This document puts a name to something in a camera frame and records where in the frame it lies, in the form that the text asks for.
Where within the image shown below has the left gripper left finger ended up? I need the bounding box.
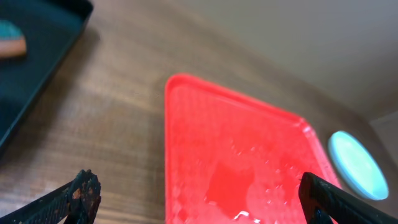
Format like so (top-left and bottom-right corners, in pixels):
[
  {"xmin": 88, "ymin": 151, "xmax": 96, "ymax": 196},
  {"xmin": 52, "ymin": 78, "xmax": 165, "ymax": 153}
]
[{"xmin": 1, "ymin": 170, "xmax": 101, "ymax": 224}]

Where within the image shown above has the light blue plate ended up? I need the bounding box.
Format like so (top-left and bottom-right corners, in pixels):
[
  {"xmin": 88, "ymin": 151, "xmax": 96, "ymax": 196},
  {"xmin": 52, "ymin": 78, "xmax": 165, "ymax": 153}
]
[{"xmin": 328, "ymin": 131, "xmax": 389, "ymax": 201}]

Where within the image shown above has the green orange sponge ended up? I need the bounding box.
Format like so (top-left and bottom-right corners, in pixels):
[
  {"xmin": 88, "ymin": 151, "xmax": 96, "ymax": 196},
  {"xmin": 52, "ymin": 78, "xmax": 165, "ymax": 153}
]
[{"xmin": 1, "ymin": 20, "xmax": 27, "ymax": 59}]

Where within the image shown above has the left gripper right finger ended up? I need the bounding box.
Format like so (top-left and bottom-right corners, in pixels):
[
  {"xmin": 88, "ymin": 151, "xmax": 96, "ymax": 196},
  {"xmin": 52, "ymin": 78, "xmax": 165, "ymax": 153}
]
[{"xmin": 298, "ymin": 172, "xmax": 397, "ymax": 224}]

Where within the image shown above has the red plastic serving tray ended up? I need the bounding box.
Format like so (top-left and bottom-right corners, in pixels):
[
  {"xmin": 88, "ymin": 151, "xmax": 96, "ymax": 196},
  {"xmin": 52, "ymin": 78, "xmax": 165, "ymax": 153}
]
[{"xmin": 165, "ymin": 73, "xmax": 338, "ymax": 223}]

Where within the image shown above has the black water tray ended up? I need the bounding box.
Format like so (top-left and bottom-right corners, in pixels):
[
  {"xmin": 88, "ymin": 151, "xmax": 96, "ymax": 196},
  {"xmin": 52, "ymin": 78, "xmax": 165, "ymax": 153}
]
[{"xmin": 1, "ymin": 0, "xmax": 94, "ymax": 147}]

